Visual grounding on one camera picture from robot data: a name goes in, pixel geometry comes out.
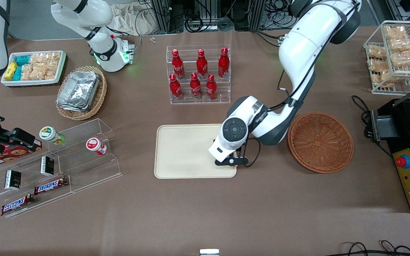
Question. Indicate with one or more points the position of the light oval wicker basket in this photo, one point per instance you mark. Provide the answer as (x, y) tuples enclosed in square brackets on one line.
[(100, 96)]

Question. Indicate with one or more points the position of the clear bag of rice crackers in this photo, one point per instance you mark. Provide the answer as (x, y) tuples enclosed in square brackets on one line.
[(45, 72), (27, 72), (46, 58)]

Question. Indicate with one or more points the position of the bagged fried snack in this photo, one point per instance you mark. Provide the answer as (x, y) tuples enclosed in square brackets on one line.
[(376, 52), (395, 32), (404, 58), (383, 79), (376, 65), (401, 44)]

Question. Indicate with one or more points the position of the Snickers chocolate bar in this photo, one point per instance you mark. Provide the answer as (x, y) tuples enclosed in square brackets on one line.
[(16, 204), (50, 185)]

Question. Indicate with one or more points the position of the round brown wicker basket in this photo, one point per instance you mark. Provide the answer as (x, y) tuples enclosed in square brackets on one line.
[(320, 144)]

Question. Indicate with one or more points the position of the cream plastic tray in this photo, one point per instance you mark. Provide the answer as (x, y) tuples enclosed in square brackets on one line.
[(187, 151)]

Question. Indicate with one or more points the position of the green lid yogurt cup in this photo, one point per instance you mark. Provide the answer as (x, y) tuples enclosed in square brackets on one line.
[(48, 134)]

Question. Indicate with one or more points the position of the white rectangular snack bin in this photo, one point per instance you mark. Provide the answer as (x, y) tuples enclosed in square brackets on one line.
[(34, 82)]

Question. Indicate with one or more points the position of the aluminium foil tray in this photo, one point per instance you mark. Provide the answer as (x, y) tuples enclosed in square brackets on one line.
[(70, 108), (78, 89)]

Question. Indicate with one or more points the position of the clear acrylic bottle rack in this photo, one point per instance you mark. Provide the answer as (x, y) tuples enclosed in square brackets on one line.
[(222, 90)]

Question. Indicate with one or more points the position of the clear acrylic stepped shelf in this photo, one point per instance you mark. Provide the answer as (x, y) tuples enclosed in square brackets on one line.
[(84, 167)]

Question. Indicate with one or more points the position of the red lid yogurt cup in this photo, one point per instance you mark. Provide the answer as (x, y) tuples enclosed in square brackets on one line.
[(94, 145)]

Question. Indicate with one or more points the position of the red emergency stop button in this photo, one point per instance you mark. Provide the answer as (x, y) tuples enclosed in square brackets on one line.
[(403, 162)]

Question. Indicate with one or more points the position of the red cookie box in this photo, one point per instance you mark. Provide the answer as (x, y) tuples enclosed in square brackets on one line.
[(11, 153)]

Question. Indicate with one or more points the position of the small black box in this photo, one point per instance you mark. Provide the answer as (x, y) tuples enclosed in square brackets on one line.
[(12, 179), (47, 166)]

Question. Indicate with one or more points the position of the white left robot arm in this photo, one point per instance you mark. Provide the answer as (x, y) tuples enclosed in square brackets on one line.
[(297, 46)]

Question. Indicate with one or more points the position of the black metal machine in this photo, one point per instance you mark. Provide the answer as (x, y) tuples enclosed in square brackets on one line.
[(402, 124)]

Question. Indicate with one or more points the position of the red cola bottle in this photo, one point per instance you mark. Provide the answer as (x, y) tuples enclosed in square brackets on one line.
[(223, 64), (201, 65), (195, 87), (211, 89), (175, 89), (177, 65)]

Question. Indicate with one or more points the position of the teal snack pack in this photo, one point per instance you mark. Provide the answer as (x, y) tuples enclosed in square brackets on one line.
[(17, 73), (23, 60)]

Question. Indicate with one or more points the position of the yellow snack pack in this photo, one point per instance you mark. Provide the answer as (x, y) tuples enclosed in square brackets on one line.
[(10, 70)]

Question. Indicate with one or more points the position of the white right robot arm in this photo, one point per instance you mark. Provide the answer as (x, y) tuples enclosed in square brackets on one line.
[(84, 17)]

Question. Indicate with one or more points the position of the aluminium frame profile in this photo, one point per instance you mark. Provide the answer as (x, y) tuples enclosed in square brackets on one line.
[(258, 14), (160, 16)]

